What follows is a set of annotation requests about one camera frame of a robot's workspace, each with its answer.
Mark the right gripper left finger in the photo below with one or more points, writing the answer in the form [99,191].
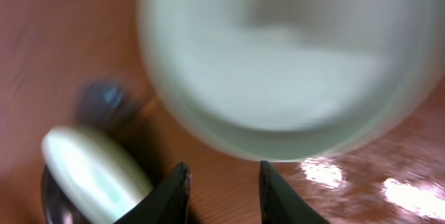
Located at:
[167,203]

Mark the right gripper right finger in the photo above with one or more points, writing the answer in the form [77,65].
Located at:
[280,204]

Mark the mint green plate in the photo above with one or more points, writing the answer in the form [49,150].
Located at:
[283,80]
[99,177]

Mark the round black tray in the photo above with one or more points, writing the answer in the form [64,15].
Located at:
[57,207]

